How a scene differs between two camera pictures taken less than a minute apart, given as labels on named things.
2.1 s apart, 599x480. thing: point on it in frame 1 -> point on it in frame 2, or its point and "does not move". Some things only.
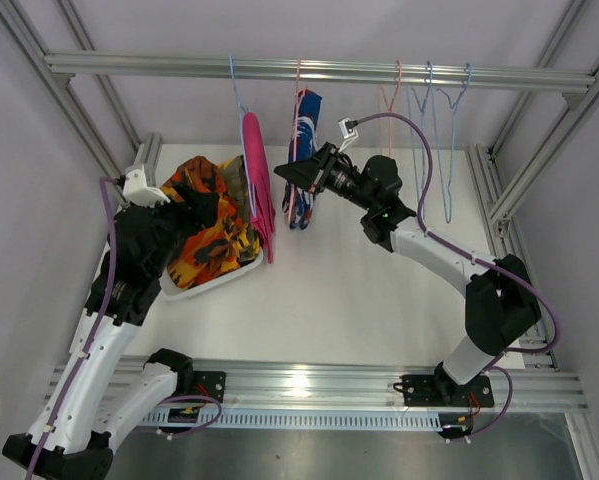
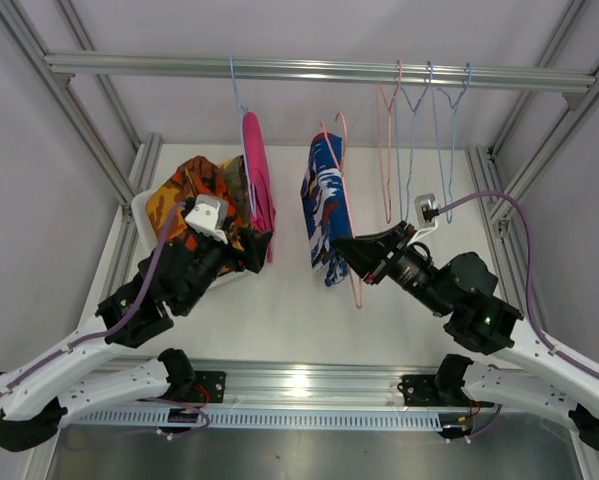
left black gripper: [204, 204] -> [254, 251]
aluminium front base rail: [367, 387] does not move
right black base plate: [435, 391] does not move
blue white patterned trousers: [298, 201] -> [326, 206]
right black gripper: [312, 173] -> [364, 252]
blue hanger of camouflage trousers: [421, 108] -> [413, 112]
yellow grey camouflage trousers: [236, 176] does not move
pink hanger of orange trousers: [399, 69] does not move
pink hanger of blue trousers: [299, 90] -> [341, 164]
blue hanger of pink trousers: [243, 143] does not move
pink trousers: [260, 187] does not move
